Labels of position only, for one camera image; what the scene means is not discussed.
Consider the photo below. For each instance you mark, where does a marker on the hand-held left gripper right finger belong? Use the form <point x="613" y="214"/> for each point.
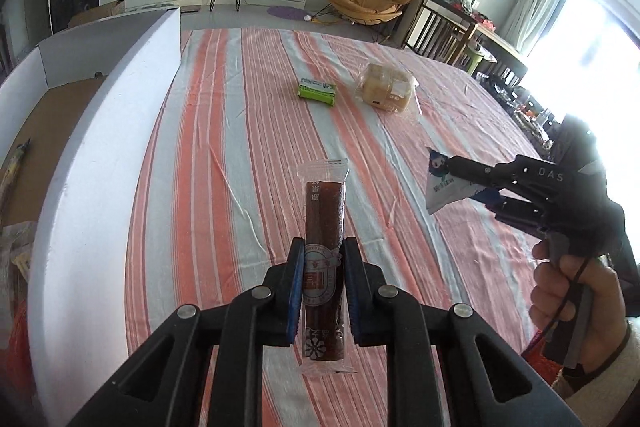
<point x="351" y="292"/>

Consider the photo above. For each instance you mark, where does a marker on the person's right forearm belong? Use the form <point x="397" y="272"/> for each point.
<point x="615" y="367"/>

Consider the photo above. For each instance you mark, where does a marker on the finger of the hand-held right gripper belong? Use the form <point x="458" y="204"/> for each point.
<point x="520" y="214"/>
<point x="500" y="174"/>

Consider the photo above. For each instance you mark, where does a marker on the white cardboard box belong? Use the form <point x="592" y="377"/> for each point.
<point x="90" y="207"/>

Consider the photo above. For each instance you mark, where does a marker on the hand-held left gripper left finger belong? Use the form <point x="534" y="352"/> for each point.
<point x="295" y="292"/>

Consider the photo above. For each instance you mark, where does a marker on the purple floor mat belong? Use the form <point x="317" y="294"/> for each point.
<point x="284" y="12"/>

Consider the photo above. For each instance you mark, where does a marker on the pink striped tablecloth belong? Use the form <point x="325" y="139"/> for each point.
<point x="225" y="157"/>

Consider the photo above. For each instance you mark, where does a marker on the green snack packet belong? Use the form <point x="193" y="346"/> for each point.
<point x="316" y="93"/>

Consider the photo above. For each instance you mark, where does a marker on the brown cardboard box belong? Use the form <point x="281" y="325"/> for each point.
<point x="100" y="12"/>

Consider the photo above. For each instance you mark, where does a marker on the brown snack stick packet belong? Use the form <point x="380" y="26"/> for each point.
<point x="325" y="217"/>

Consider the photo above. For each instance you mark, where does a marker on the dark wooden table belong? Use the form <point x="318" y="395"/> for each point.
<point x="500" y="52"/>

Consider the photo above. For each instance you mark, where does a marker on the clear bag of brown strips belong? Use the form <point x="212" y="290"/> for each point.
<point x="12" y="247"/>

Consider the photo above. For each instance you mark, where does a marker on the clear bread packet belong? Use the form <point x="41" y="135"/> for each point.
<point x="385" y="89"/>

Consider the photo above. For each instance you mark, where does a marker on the dark wooden chair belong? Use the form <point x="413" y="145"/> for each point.
<point x="435" y="27"/>

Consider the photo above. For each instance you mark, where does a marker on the white blue snack packet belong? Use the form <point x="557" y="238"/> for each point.
<point x="442" y="192"/>

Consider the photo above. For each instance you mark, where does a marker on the person's right hand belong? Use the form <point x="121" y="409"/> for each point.
<point x="605" y="307"/>

